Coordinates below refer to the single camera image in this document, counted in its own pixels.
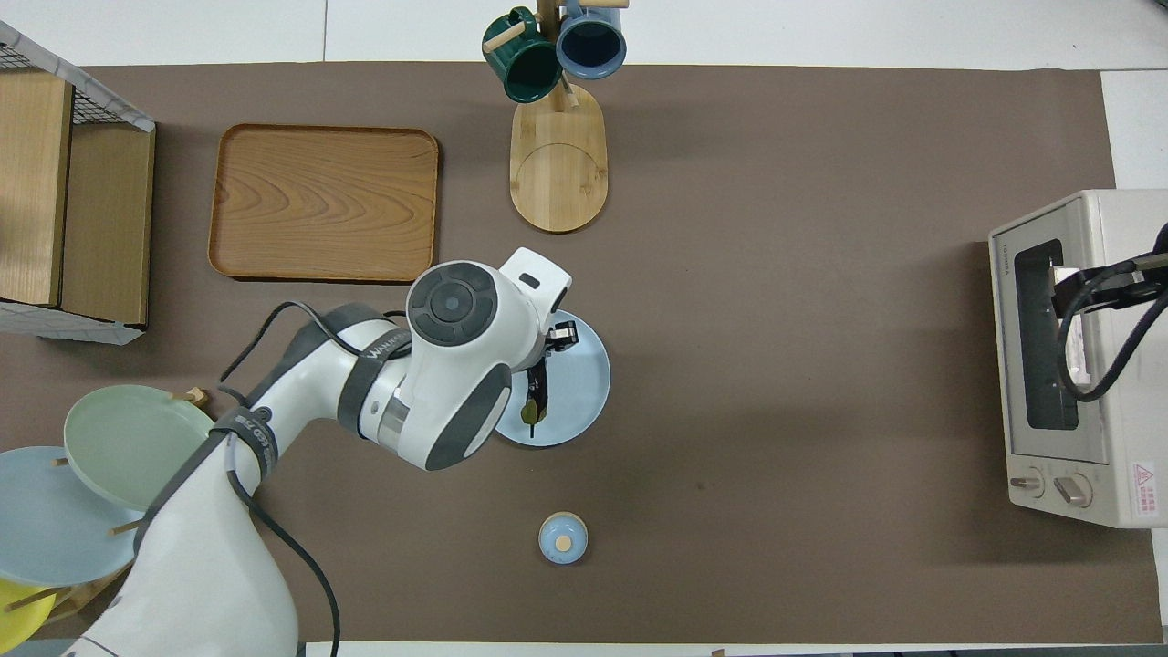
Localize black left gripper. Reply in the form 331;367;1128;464
522;320;580;377

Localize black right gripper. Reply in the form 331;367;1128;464
1051;248;1168;318

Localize dark purple eggplant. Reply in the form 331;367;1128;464
520;370;551;430

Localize glass oven door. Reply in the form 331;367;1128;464
989;203;1120;459

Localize white toaster oven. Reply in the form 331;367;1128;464
988;189;1168;530

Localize wooden mug tree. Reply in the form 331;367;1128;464
482;0;631;234

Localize brown table mat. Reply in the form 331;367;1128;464
0;62;1138;644

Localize dark green mug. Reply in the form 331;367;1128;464
482;7;564;104

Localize wooden serving tray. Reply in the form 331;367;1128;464
208;124;441;284

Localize blue mug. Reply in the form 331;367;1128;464
555;0;629;80

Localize wooden plate rack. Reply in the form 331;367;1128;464
5;387;207;623

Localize pale green plate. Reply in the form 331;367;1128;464
64;384;216;512

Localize white checked fabric liner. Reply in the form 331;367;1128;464
0;20;157;347

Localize light blue racked plate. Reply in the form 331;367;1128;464
0;446;140;588

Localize yellow plate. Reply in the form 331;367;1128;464
0;577;57;645

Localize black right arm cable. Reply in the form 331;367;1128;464
1056;274;1168;403

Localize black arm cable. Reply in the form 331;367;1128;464
217;301;413;657
1056;274;1168;403

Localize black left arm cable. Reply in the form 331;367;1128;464
217;301;413;657

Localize black wire basket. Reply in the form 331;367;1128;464
0;41;103;129

